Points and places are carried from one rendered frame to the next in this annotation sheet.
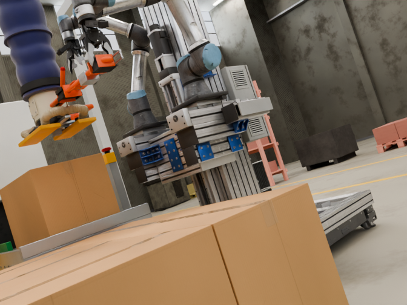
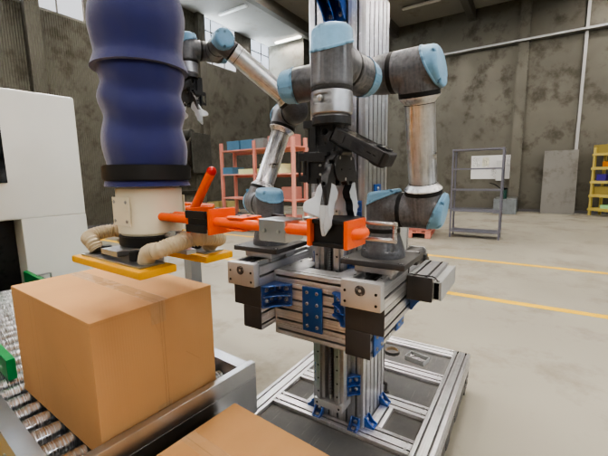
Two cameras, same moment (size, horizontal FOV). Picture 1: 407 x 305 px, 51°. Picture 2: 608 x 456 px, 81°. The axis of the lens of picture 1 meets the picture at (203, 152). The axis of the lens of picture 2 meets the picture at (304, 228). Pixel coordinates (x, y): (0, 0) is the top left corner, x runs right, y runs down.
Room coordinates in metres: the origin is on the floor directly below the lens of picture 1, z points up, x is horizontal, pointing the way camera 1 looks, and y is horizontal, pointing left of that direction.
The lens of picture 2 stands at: (1.11, 0.49, 1.32)
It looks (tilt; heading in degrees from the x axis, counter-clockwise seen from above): 8 degrees down; 346
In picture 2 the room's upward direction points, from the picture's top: 1 degrees counter-clockwise
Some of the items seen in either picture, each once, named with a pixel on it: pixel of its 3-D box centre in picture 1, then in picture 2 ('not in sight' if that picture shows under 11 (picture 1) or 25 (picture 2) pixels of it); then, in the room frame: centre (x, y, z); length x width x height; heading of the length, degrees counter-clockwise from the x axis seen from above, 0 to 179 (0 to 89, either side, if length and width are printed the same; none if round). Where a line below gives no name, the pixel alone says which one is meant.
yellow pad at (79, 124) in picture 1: (72, 126); (182, 245); (2.24, 0.60, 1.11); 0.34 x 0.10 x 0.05; 41
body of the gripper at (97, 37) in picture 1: (90, 32); (327, 152); (1.74, 0.29, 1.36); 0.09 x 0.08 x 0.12; 40
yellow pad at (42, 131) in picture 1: (37, 132); (120, 257); (2.11, 0.75, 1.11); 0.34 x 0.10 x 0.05; 41
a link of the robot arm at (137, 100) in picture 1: (138, 101); (269, 204); (2.59, 0.28, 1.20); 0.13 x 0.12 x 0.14; 14
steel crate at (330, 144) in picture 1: (326, 147); not in sight; (9.24, -2.53, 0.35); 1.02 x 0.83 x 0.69; 44
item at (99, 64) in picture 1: (100, 64); (336, 232); (1.72, 0.28, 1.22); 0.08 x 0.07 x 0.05; 41
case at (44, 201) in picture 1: (58, 205); (115, 338); (2.44, 0.87, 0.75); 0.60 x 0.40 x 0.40; 41
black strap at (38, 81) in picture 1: (43, 88); (148, 173); (2.18, 0.67, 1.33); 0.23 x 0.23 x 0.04
